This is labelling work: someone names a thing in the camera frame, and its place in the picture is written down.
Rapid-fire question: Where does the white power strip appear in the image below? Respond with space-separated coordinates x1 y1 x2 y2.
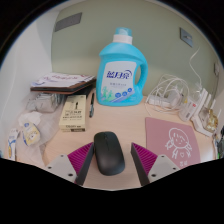
146 94 183 110

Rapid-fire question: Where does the dark brown book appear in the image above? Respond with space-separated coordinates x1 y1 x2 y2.
30 79 98 96

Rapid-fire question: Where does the black pen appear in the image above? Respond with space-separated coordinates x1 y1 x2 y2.
88 92 96 118

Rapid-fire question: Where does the pink mouse pad with drawing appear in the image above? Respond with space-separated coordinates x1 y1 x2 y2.
144 116 202 168

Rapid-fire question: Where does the white router with antennas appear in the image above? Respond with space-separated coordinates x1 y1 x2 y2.
191 88 223 138

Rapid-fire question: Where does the white cable bundle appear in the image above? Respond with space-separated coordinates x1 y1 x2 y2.
148 73 191 109

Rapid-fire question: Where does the blue detergent bottle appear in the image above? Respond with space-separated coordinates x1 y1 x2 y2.
96 27 149 107

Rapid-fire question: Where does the clear plastic bag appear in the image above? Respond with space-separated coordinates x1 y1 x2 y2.
14 91 68 164

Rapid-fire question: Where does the gold foil packet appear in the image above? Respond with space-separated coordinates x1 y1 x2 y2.
204 116 220 133

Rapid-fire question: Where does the black computer mouse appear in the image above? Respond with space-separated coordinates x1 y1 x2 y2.
93 131 126 177

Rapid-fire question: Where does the small black device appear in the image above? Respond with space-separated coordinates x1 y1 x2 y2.
214 131 224 159

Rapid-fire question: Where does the grey blank wall plate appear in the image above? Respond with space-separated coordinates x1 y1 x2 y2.
54 12 83 33

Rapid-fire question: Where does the small yellow snack packet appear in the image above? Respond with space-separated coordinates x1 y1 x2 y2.
21 121 42 147

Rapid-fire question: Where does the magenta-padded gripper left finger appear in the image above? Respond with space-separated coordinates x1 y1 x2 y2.
44 141 96 187

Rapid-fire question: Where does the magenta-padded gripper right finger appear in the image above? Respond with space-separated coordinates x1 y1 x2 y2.
130 141 181 187

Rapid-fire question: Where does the white labelled plastic cup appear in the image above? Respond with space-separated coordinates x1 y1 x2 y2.
178 99 198 123

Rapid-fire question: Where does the white wall cable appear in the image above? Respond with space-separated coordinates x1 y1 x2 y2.
189 46 204 88

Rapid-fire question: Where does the grey wall socket plate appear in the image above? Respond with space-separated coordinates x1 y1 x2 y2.
179 27 194 48

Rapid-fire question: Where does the narrow printed snack packet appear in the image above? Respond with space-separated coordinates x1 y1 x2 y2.
7 128 20 162

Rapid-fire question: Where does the pale yellow cardboard box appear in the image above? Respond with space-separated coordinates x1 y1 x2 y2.
58 94 87 133

